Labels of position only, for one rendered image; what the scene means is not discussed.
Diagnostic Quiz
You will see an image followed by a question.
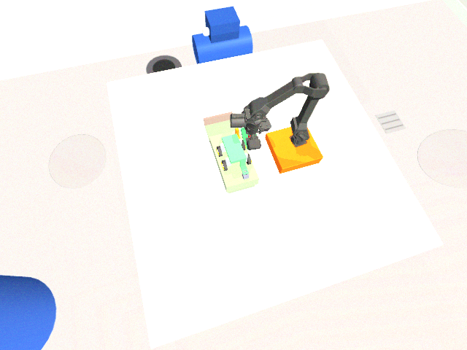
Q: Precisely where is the green trolley with black wheels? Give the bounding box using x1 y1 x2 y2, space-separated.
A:
216 134 252 175

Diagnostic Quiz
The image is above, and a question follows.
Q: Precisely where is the green tray floor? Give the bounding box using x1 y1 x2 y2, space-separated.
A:
242 130 248 147

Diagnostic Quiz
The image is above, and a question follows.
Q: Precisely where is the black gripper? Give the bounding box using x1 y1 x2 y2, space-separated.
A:
244 124 261 150

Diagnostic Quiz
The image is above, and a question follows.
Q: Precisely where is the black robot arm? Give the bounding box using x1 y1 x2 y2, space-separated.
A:
230 72 331 147

